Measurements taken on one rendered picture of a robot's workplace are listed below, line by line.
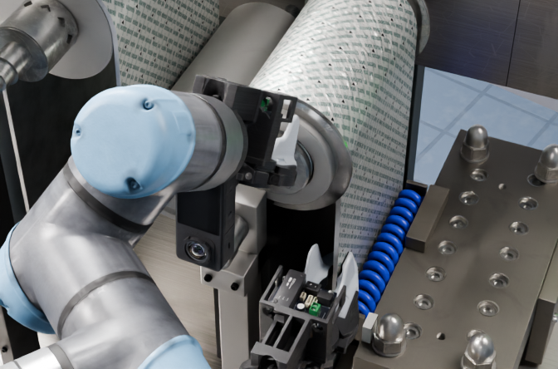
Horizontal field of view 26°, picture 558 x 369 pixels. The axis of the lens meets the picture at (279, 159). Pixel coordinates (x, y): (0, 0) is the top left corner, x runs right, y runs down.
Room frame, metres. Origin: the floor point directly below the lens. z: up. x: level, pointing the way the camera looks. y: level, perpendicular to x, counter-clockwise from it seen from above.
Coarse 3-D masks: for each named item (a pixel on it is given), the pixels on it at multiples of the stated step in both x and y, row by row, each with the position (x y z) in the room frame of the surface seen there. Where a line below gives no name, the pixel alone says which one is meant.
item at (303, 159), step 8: (280, 136) 0.86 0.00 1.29; (296, 144) 0.86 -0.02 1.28; (296, 152) 0.85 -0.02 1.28; (304, 152) 0.86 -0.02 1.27; (296, 160) 0.85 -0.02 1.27; (304, 160) 0.85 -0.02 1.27; (296, 168) 0.85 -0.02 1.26; (304, 168) 0.85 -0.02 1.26; (312, 168) 0.86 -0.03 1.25; (296, 176) 0.85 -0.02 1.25; (304, 176) 0.85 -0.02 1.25; (272, 184) 0.86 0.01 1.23; (296, 184) 0.85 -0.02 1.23; (304, 184) 0.85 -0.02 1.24; (272, 192) 0.86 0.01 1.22; (280, 192) 0.86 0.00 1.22; (288, 192) 0.86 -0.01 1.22; (296, 192) 0.86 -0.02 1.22
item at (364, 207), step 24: (408, 96) 1.07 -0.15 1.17; (384, 120) 0.99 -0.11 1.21; (408, 120) 1.07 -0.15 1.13; (384, 144) 0.99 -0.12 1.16; (360, 168) 0.92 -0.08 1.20; (384, 168) 1.00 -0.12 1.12; (360, 192) 0.92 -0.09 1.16; (384, 192) 1.01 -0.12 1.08; (336, 216) 0.86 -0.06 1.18; (360, 216) 0.93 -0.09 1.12; (384, 216) 1.02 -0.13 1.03; (336, 240) 0.86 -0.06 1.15; (360, 240) 0.93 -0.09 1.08; (336, 264) 0.86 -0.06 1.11; (360, 264) 0.94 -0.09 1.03
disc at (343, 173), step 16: (304, 112) 0.87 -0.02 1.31; (320, 112) 0.87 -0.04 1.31; (320, 128) 0.87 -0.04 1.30; (336, 128) 0.86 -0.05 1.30; (336, 144) 0.86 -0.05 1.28; (336, 160) 0.86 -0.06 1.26; (336, 176) 0.86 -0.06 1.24; (336, 192) 0.86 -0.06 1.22; (288, 208) 0.88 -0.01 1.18; (304, 208) 0.87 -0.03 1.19; (320, 208) 0.87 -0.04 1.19
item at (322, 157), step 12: (300, 120) 0.87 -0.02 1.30; (300, 132) 0.86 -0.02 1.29; (312, 132) 0.86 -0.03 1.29; (312, 144) 0.86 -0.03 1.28; (324, 144) 0.86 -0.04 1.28; (312, 156) 0.86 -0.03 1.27; (324, 156) 0.85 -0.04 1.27; (324, 168) 0.85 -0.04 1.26; (312, 180) 0.86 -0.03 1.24; (324, 180) 0.85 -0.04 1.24; (300, 192) 0.86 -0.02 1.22; (312, 192) 0.86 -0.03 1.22; (324, 192) 0.85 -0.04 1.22
